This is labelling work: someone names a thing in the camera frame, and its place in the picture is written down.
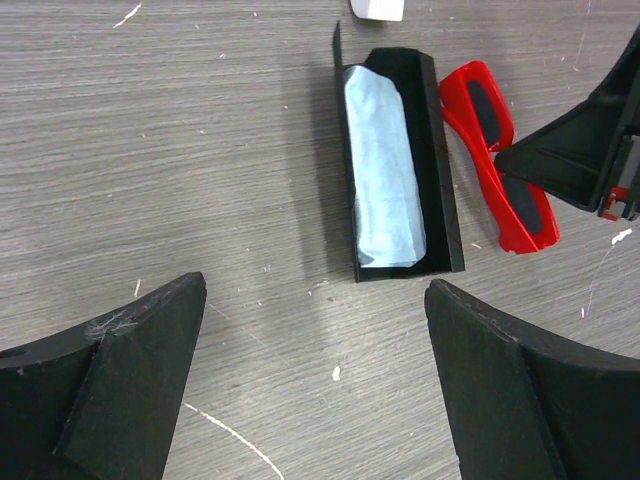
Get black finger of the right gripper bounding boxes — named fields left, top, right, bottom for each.
left=495, top=32, right=639, bottom=210

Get red sunglasses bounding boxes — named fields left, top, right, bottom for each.
left=439, top=60, right=559, bottom=254

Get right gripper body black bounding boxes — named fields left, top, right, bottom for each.
left=598, top=135, right=639, bottom=221

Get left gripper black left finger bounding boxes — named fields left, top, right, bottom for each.
left=1, top=272, right=206, bottom=479

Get black sunglasses case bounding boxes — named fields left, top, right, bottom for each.
left=351, top=47, right=465, bottom=283

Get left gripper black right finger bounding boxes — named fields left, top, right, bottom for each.
left=424, top=279, right=639, bottom=479

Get light blue cleaning cloth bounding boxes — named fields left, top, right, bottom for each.
left=344, top=65, right=427, bottom=268

